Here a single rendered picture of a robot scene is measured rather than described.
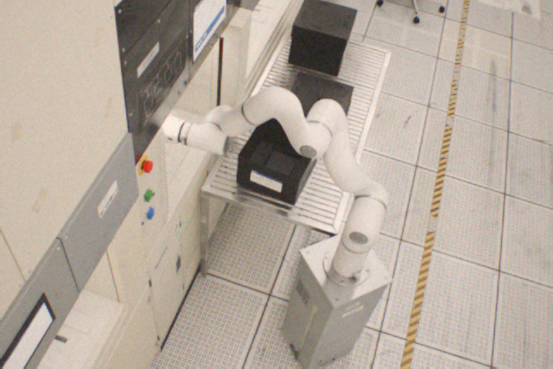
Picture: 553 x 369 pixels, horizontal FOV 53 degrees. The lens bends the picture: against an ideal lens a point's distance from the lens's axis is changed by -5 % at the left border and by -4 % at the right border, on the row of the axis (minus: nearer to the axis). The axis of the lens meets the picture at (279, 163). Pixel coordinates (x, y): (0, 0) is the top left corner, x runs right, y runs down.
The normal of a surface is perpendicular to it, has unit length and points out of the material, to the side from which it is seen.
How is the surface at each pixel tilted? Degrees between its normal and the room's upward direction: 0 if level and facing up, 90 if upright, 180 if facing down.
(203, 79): 90
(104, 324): 0
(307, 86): 0
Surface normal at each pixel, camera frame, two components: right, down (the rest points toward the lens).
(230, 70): -0.30, 0.70
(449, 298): 0.11, -0.64
